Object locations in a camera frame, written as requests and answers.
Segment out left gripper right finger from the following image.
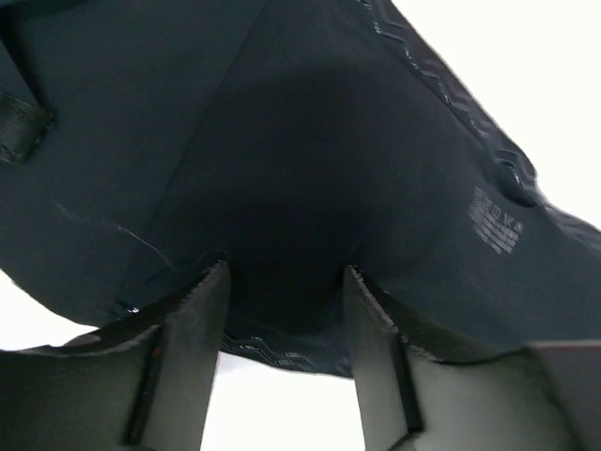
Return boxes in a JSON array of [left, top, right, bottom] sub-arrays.
[[343, 266, 600, 450]]

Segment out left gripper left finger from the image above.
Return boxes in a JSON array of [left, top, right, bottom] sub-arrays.
[[1, 261, 231, 450]]

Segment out black garment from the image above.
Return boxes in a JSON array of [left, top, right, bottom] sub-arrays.
[[1, 1, 600, 377]]

